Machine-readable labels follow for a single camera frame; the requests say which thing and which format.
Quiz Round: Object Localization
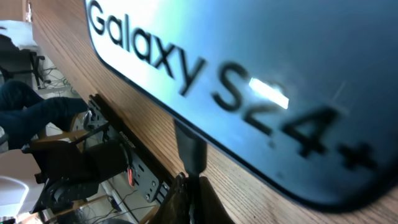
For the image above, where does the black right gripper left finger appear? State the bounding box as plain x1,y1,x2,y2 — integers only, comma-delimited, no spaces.
149,173,190,224

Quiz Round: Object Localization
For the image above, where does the black USB charging cable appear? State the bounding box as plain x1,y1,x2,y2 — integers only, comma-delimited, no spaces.
172,118,208,178

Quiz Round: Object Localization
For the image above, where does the person leg in jeans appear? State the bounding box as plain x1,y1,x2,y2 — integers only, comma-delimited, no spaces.
1,80,88,152

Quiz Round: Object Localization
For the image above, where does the Galaxy S24+ smartphone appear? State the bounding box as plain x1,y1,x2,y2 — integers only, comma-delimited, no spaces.
83,0,397,212

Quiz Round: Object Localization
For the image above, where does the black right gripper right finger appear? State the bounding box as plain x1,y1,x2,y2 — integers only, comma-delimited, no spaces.
194,176,234,224

